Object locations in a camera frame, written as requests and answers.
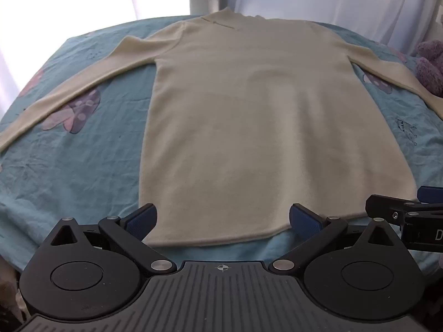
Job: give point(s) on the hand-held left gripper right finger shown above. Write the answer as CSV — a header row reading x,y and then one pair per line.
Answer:
x,y
304,220

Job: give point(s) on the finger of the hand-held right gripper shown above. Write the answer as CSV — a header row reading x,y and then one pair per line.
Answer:
x,y
431,194
384,206

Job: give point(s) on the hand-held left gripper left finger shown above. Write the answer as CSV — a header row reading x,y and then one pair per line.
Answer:
x,y
141,222

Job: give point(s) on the cream long-sleeve sweater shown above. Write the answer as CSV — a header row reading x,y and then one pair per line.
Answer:
x,y
242,110

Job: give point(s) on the blue printed bedsheet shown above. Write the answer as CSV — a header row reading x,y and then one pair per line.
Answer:
x,y
86,166

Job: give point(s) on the purple plush toy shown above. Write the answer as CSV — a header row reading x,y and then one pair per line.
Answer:
x,y
431,69

